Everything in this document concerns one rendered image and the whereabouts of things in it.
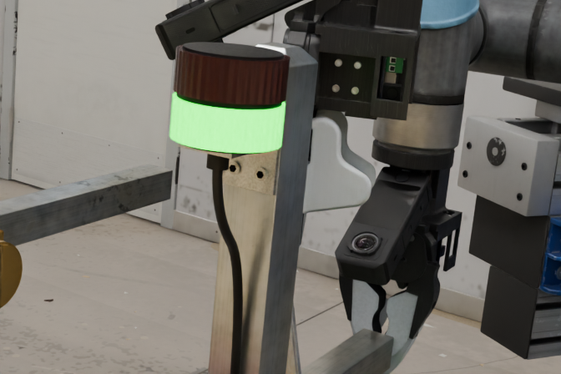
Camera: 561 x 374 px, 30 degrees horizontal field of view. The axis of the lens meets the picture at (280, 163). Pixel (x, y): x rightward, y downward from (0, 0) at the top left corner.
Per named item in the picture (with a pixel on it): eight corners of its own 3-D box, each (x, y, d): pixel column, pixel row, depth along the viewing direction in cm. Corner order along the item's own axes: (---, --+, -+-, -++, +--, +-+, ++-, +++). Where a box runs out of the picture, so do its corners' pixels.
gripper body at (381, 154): (457, 274, 96) (475, 146, 94) (421, 298, 89) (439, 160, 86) (381, 254, 100) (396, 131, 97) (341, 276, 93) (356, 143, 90)
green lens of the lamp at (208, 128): (210, 123, 60) (213, 85, 59) (301, 142, 57) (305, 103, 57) (146, 136, 55) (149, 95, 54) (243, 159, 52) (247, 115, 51)
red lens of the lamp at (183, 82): (214, 80, 59) (217, 41, 59) (306, 97, 57) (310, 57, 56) (149, 89, 54) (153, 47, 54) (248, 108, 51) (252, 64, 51)
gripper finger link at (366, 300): (399, 361, 99) (411, 267, 97) (372, 381, 94) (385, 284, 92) (370, 351, 100) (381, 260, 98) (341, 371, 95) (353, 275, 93)
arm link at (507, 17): (539, 75, 101) (518, 88, 91) (427, 59, 105) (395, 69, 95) (552, -7, 99) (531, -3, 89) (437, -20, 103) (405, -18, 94)
